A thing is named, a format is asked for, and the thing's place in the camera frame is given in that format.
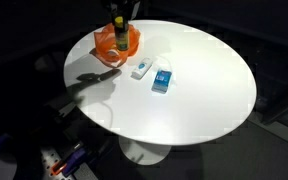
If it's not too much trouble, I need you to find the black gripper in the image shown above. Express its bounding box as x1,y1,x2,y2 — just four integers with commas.
105,0,141,27

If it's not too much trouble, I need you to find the yellow-capped dark bottle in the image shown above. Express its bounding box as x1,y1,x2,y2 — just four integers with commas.
113,15,131,52

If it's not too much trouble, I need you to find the orange plastic bag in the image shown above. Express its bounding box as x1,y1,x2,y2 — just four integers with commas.
89,22,142,69

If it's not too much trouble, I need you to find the white bottle with blue label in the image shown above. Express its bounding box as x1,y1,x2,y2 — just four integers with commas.
130,57,154,81

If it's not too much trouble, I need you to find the blue rectangular box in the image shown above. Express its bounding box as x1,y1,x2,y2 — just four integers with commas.
150,66,173,95

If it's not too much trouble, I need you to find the white round table base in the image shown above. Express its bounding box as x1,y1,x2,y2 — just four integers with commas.
118,135,172,166

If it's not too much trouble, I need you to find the perforated metal plate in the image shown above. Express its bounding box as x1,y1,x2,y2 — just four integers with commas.
38,146,76,180

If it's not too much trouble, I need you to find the purple clamp with orange handle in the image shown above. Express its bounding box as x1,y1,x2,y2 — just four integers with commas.
49,147,87,178

